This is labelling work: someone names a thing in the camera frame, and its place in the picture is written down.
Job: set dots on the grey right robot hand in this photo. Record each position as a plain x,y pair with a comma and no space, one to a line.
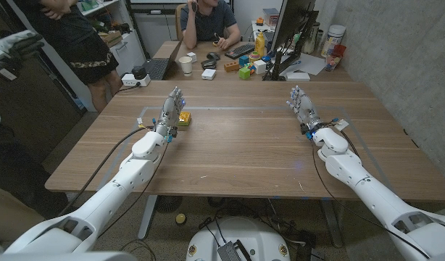
305,108

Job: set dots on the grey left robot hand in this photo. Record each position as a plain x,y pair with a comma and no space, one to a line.
169,112

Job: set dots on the yellow and green lego stack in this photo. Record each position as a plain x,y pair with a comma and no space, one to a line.
185,118

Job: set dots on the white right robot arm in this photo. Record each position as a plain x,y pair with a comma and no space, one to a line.
371,192

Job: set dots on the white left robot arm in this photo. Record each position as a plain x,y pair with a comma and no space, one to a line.
110,195

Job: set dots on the white left wrist tag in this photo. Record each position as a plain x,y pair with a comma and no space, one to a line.
139,121

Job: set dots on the white wrist tag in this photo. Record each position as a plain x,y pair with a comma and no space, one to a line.
341,124
139,121

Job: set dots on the white flat device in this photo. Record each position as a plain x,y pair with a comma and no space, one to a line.
298,76

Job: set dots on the white right wrist tag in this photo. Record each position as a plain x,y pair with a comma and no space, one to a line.
341,124

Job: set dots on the black laptop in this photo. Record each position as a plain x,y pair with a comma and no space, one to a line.
158,68

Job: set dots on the white paper sheet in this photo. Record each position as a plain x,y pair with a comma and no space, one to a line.
311,63

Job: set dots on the white power strip with adapter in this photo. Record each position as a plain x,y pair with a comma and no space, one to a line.
136,78

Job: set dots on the white paper cup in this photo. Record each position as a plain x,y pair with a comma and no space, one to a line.
186,66

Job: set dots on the small white flat box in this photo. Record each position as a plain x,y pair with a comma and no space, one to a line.
208,74

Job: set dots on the clear cup with red lid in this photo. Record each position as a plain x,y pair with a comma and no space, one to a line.
334,58

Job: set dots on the tiny white cube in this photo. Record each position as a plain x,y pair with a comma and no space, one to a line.
191,57

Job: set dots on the colourful puzzle cube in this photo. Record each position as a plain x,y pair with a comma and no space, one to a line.
251,67

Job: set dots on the green cube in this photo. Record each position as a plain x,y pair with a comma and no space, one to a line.
244,73

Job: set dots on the dark tall bottle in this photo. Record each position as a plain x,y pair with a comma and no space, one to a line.
311,38

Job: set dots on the dark computer mouse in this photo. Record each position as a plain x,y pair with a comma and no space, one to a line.
213,56

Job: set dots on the colourful tape roll stack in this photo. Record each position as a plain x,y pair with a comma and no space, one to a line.
254,56

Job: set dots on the white shelf unit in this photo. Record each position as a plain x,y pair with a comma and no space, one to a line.
130,50

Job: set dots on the white round canister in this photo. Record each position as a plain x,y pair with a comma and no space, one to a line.
333,38

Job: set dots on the orange brick block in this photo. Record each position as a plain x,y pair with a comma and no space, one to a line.
231,66

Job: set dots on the yellow mustard bottle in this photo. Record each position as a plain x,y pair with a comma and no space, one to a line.
259,45

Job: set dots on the teal cube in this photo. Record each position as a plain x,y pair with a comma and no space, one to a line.
243,60

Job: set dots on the black keyboard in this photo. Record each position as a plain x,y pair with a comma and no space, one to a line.
240,50

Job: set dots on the black computer monitor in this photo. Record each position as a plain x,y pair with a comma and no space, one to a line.
293,21

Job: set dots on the wooden chair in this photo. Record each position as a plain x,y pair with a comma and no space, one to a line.
178,21

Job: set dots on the black floor fan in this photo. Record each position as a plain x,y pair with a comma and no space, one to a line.
169,203

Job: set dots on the seated person in blue t-shirt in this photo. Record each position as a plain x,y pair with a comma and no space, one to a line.
208,21

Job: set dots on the yellow ball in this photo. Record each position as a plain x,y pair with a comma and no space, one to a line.
180,219

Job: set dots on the white table leg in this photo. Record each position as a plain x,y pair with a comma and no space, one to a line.
331,221
147,217

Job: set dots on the standing person in black clothes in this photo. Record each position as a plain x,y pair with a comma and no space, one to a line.
74,32

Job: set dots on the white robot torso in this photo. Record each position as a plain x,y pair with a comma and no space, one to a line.
240,233

